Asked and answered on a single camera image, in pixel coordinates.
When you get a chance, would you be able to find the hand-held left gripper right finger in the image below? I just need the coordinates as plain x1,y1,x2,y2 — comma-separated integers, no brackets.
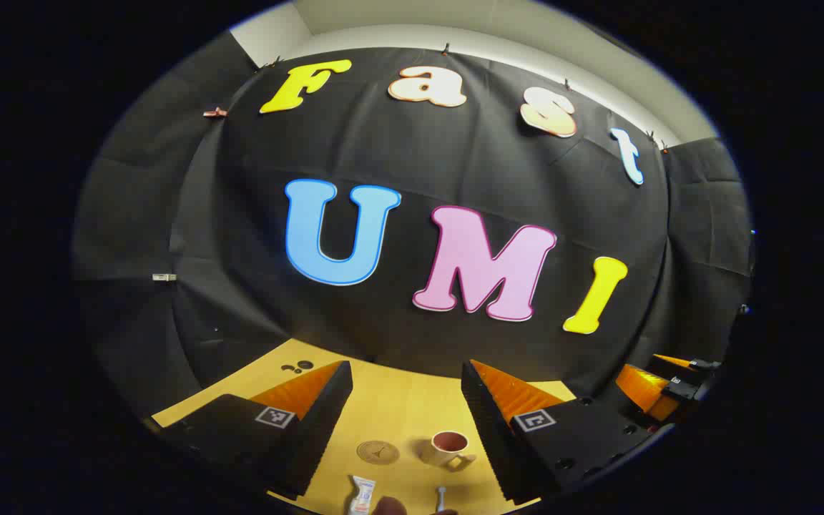
461,360,670,505

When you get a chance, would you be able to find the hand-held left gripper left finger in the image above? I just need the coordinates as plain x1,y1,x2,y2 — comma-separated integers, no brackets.
151,360,354,500

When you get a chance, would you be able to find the beige cup with handle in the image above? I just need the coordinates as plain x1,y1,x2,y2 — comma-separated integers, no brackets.
419,431,477,471

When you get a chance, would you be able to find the round wooden coaster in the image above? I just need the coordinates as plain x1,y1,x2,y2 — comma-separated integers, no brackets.
356,440,400,466

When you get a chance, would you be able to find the white toothpaste tube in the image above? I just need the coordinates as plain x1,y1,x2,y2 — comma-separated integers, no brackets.
346,476,377,515

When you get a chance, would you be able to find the wooden desktop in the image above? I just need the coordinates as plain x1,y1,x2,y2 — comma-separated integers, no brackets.
151,338,577,515

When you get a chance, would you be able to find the black backdrop cloth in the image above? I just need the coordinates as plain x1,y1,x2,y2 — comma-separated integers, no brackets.
72,32,755,430

